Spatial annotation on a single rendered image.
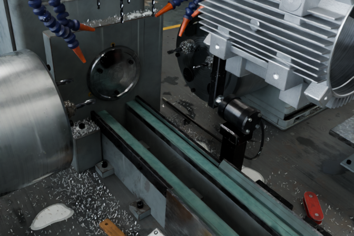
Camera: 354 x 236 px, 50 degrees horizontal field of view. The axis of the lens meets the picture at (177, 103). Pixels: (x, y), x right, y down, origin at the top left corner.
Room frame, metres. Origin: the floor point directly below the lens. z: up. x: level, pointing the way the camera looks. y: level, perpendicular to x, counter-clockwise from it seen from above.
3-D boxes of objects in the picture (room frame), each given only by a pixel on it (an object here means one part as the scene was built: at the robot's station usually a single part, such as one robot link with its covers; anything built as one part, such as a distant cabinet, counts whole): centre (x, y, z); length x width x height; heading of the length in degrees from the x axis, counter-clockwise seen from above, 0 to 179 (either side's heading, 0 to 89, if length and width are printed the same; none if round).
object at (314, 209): (0.63, -0.33, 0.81); 0.09 x 0.03 x 0.02; 179
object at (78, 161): (0.74, 0.23, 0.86); 0.07 x 0.06 x 0.12; 130
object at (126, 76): (0.83, 0.16, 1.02); 0.15 x 0.02 x 0.15; 130
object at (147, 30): (0.88, 0.20, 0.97); 0.30 x 0.11 x 0.34; 130
